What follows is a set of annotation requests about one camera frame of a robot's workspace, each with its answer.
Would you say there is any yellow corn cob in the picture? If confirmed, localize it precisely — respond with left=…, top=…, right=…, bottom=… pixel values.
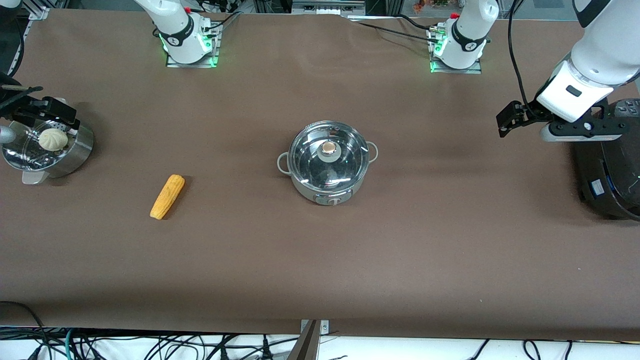
left=149, top=174, right=186, bottom=220

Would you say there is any glass pot lid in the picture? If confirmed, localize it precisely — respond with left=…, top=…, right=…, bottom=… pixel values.
left=289, top=121, right=370, bottom=191

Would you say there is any steel steamer pot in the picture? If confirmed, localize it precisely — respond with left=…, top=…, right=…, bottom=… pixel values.
left=1, top=97, right=95, bottom=186

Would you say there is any stainless steel pot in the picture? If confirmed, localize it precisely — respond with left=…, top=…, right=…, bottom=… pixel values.
left=277, top=120, right=379, bottom=207

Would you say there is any white steamed bun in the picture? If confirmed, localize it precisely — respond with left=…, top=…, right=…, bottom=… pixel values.
left=39, top=128, right=69, bottom=152

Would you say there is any black rice cooker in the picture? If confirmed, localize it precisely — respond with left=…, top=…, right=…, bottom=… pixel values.
left=572, top=98, right=640, bottom=222

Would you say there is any brown table cover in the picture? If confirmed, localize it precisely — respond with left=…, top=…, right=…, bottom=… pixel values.
left=0, top=9, right=640, bottom=342

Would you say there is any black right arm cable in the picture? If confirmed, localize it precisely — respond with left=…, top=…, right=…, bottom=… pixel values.
left=7, top=17, right=26, bottom=77

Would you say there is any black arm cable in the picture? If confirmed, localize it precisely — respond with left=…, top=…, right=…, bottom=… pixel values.
left=7, top=17, right=26, bottom=77
left=508, top=0, right=532, bottom=107

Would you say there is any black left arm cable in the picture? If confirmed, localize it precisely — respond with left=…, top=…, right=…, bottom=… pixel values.
left=508, top=0, right=532, bottom=107

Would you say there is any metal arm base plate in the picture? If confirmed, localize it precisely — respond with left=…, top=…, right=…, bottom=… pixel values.
left=166, top=22, right=220, bottom=68
left=428, top=27, right=483, bottom=75

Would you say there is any black base cable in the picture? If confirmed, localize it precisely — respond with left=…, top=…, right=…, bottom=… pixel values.
left=202, top=11, right=244, bottom=33
left=350, top=14, right=443, bottom=42

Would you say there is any aluminium frame profile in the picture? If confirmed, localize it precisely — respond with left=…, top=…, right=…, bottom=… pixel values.
left=291, top=0, right=367, bottom=16

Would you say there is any black floor cable bundle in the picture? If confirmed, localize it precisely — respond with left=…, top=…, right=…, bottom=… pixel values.
left=0, top=300, right=301, bottom=360

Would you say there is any metal table edge bracket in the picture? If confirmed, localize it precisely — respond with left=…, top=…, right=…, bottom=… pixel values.
left=287, top=319, right=331, bottom=360

